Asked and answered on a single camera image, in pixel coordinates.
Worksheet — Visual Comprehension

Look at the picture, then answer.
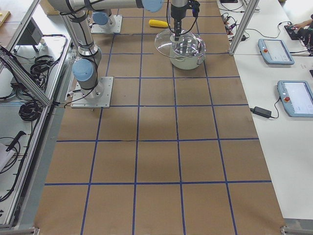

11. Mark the aluminium frame post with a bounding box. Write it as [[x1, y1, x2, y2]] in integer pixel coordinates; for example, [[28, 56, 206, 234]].
[[229, 0, 259, 55]]

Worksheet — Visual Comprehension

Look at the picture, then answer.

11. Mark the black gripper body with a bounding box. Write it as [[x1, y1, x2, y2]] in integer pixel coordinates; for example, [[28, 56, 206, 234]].
[[171, 0, 200, 20]]

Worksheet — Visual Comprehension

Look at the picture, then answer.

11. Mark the glass pot lid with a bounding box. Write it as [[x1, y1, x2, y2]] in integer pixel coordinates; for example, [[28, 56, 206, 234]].
[[154, 29, 206, 59]]

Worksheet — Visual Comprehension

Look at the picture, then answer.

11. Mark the far blue teach pendant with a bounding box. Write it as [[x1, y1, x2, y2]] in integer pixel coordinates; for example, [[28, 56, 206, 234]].
[[258, 39, 294, 65]]

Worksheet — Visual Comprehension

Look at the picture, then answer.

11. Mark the yellow corn cob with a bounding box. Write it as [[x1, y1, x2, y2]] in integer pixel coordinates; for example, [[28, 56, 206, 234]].
[[148, 19, 169, 28]]

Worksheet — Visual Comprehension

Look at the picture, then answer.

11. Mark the white pot with steel rim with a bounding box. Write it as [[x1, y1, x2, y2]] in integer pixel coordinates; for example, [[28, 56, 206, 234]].
[[169, 33, 206, 70]]

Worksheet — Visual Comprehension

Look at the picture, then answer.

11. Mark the black power adapter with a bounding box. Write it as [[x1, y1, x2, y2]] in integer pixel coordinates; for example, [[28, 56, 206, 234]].
[[250, 106, 271, 118]]

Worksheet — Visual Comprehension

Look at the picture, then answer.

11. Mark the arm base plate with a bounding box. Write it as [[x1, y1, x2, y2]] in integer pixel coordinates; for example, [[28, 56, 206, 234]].
[[70, 76, 114, 108], [91, 15, 123, 34]]

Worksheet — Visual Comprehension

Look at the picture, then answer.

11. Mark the blue teach pendant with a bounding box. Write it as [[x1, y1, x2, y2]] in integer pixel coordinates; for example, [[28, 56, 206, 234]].
[[258, 39, 294, 65], [277, 80, 313, 118]]

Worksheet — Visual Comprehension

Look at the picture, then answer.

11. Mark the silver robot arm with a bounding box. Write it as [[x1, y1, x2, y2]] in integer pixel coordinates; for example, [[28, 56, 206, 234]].
[[49, 0, 205, 100], [92, 11, 115, 28]]

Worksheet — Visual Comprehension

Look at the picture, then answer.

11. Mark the near blue teach pendant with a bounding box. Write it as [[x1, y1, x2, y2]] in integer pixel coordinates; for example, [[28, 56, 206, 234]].
[[277, 80, 313, 118]]

